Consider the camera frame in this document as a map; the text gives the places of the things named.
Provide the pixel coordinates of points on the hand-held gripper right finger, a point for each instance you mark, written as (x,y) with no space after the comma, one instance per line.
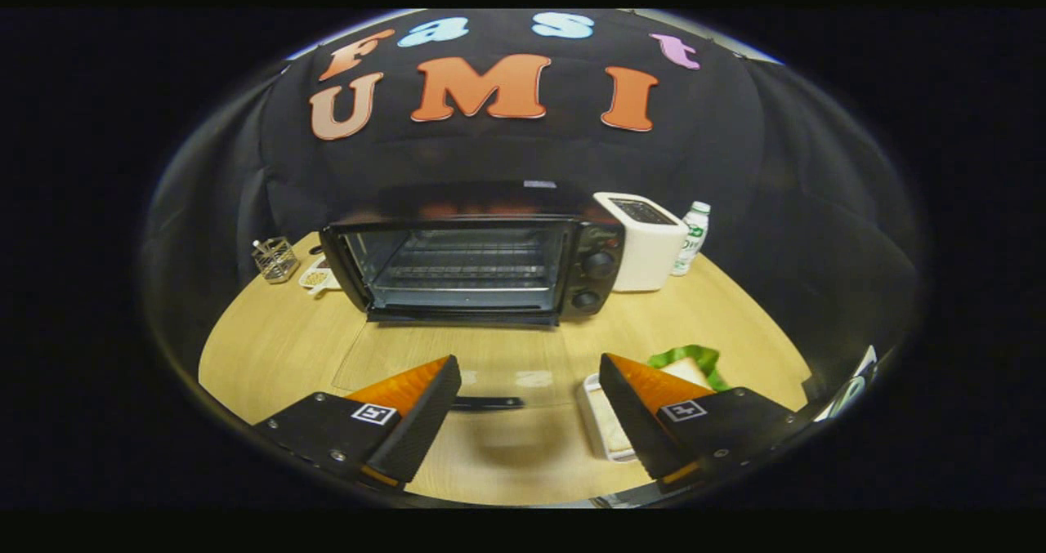
(641,434)

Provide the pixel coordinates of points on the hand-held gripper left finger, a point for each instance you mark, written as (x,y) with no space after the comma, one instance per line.
(421,426)

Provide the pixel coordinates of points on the lettuce bread sandwich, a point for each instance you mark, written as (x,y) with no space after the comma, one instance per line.
(686,369)

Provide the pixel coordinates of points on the black toaster oven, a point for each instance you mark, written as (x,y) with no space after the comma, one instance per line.
(596,263)

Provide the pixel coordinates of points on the white bread toaster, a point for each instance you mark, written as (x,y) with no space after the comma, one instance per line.
(645,251)

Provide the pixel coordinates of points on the white rectangular plate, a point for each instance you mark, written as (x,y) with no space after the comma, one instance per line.
(601,422)

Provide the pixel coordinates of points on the small white snack dish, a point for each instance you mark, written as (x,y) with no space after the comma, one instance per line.
(317,278)

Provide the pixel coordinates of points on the plastic bottle green label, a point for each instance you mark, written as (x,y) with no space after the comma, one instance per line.
(693,238)

